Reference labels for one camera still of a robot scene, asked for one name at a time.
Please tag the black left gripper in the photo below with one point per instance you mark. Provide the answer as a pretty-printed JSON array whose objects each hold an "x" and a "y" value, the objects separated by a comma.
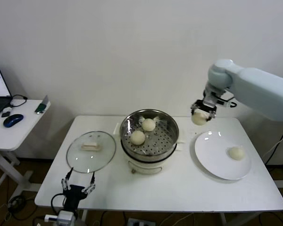
[{"x": 73, "y": 195}]

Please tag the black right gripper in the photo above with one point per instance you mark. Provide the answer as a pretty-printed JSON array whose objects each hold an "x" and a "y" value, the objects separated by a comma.
[{"x": 206, "y": 105}]

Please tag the white steamed baozi bun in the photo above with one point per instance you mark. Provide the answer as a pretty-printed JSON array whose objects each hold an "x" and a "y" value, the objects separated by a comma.
[
  {"x": 137, "y": 137},
  {"x": 199, "y": 118},
  {"x": 236, "y": 153},
  {"x": 148, "y": 124}
]

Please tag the round glass pot lid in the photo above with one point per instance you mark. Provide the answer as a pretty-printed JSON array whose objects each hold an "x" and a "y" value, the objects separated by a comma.
[{"x": 103, "y": 150}]

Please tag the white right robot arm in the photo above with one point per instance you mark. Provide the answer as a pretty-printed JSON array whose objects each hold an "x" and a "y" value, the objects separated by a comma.
[{"x": 257, "y": 87}]

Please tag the perforated steel steamer basket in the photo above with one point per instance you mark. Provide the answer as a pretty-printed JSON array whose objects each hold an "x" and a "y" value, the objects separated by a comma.
[{"x": 165, "y": 141}]

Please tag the round white plate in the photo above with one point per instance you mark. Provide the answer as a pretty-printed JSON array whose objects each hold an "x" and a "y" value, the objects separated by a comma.
[{"x": 210, "y": 150}]

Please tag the white electric cooker base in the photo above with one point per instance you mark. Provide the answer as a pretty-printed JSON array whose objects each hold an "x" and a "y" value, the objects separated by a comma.
[{"x": 143, "y": 168}]

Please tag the white side table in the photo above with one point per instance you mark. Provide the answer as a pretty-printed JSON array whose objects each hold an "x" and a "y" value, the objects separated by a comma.
[{"x": 19, "y": 136}]

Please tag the green silver flat tool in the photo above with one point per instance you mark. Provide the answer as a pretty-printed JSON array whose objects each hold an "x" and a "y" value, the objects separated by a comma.
[{"x": 40, "y": 108}]

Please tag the blue computer mouse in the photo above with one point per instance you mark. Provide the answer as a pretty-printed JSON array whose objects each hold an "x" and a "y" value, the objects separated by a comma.
[{"x": 13, "y": 120}]

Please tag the small black dongle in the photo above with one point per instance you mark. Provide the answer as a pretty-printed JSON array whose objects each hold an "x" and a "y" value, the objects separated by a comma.
[{"x": 5, "y": 114}]

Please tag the small white adapter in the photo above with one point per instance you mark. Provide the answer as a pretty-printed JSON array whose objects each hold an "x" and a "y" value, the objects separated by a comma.
[{"x": 8, "y": 109}]

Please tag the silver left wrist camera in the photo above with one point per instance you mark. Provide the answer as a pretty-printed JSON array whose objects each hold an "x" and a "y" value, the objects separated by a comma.
[{"x": 66, "y": 218}]

